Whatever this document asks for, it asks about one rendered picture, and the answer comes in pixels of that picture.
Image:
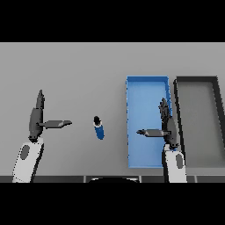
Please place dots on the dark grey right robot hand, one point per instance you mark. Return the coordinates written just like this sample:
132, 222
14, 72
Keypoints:
170, 129

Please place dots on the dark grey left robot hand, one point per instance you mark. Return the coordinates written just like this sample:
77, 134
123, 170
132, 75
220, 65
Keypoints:
35, 120

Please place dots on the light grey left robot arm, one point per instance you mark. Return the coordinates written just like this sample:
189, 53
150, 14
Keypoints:
27, 159

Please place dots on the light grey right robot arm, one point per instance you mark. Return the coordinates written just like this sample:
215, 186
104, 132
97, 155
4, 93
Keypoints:
175, 164

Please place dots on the blue bin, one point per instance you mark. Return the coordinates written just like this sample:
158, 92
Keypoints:
146, 123

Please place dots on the dark grey bin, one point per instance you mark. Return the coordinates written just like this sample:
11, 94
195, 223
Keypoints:
199, 123

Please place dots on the blue pipe with dark end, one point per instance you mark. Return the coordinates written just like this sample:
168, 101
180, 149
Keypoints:
99, 129

